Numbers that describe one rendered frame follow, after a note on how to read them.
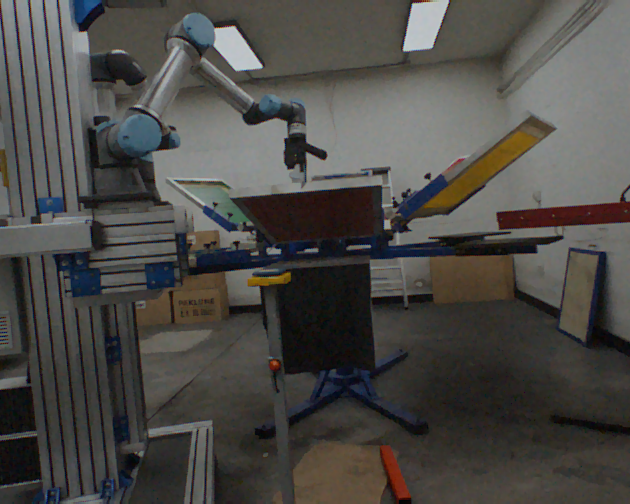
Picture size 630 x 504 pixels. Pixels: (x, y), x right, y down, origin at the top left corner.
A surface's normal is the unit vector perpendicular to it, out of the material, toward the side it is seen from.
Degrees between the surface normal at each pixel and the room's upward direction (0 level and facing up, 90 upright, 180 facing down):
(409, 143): 90
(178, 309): 90
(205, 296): 89
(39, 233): 90
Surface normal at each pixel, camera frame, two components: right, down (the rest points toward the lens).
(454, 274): -0.12, -0.14
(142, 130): 0.62, 0.11
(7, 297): 0.19, 0.04
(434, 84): -0.11, 0.07
